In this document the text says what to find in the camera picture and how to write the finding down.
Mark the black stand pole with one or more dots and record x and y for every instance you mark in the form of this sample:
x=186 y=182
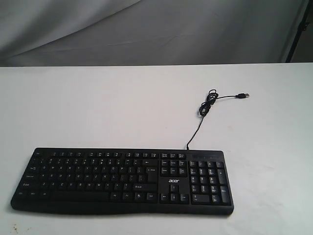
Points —
x=302 y=26

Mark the black acer keyboard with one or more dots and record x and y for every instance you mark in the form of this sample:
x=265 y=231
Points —
x=124 y=181

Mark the grey backdrop cloth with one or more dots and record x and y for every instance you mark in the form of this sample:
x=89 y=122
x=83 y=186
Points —
x=147 y=32

